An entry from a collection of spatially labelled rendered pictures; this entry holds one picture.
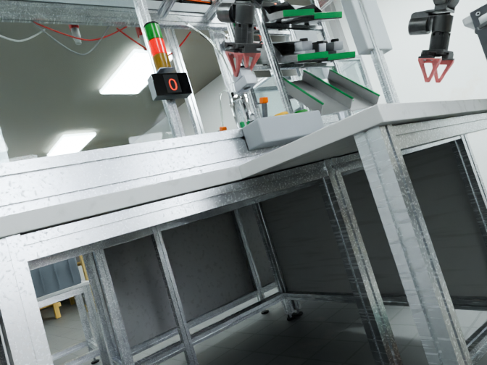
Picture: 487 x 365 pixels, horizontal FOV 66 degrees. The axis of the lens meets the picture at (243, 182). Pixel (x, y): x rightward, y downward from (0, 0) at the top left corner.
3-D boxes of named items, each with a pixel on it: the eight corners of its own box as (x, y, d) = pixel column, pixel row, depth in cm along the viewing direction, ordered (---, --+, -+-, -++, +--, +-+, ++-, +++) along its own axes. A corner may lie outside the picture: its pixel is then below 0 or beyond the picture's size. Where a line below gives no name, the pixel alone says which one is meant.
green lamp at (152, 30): (165, 37, 118) (161, 22, 118) (151, 37, 115) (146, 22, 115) (160, 45, 122) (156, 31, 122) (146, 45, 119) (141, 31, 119)
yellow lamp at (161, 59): (174, 66, 117) (170, 52, 117) (159, 66, 114) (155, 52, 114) (168, 74, 121) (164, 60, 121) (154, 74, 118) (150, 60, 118)
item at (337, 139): (517, 106, 115) (513, 97, 115) (383, 122, 54) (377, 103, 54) (333, 168, 166) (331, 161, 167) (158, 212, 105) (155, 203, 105)
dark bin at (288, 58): (328, 58, 129) (327, 35, 127) (298, 61, 124) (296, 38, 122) (283, 61, 153) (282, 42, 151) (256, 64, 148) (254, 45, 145)
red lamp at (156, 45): (169, 51, 117) (165, 38, 118) (155, 51, 114) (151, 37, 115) (164, 59, 121) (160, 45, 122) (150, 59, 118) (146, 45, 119)
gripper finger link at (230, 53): (223, 75, 117) (225, 43, 113) (241, 74, 121) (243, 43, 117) (236, 79, 112) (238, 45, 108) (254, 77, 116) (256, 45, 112)
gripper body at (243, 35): (223, 48, 113) (224, 22, 110) (249, 48, 119) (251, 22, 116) (235, 50, 108) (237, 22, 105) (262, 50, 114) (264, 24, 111)
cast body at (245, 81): (258, 82, 115) (251, 61, 115) (247, 83, 112) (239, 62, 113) (244, 95, 122) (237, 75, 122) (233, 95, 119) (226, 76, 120)
